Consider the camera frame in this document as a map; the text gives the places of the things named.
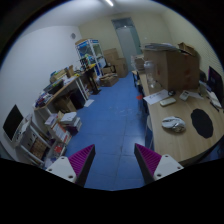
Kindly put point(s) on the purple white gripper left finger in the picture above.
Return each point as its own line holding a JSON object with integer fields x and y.
{"x": 74, "y": 168}

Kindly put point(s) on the grey door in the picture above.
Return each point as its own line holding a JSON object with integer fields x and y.
{"x": 128, "y": 37}

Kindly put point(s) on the clear plastic jar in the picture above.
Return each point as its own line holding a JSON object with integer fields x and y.
{"x": 150, "y": 73}

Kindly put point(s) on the stack of boxes on floor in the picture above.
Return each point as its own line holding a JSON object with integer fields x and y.
{"x": 71, "y": 122}

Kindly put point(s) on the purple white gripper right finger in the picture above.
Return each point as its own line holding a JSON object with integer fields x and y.
{"x": 153, "y": 165}

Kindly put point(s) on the large brown cardboard box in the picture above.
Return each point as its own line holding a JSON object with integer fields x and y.
{"x": 175, "y": 69}

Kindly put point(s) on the round black mouse pad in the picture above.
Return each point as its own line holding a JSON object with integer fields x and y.
{"x": 202, "y": 123}

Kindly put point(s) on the small white remote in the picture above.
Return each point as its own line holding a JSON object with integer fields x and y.
{"x": 184, "y": 96}

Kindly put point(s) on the blue glass display cabinet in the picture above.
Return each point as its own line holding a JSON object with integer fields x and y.
{"x": 91, "y": 50}

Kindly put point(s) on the white paper sheet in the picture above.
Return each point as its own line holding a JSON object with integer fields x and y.
{"x": 156, "y": 97}

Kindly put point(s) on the wooden desk with clutter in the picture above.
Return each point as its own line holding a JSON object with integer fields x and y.
{"x": 48, "y": 98}

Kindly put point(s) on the flat cardboard box on floor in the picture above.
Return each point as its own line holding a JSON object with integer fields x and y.
{"x": 109, "y": 80}

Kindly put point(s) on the white computer mouse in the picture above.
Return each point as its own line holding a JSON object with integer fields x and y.
{"x": 174, "y": 123}

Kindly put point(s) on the white storage shelf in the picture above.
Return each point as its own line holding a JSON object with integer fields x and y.
{"x": 38, "y": 146}

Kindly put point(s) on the white framed monitor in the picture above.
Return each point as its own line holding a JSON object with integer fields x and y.
{"x": 12, "y": 123}

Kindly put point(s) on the white remote control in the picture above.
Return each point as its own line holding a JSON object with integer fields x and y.
{"x": 167, "y": 102}

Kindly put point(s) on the black computer monitor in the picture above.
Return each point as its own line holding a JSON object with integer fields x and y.
{"x": 215, "y": 83}

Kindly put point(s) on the ceiling light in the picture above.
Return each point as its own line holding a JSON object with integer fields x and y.
{"x": 109, "y": 2}

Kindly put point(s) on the stacked cardboard boxes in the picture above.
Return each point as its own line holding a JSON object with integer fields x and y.
{"x": 112, "y": 57}

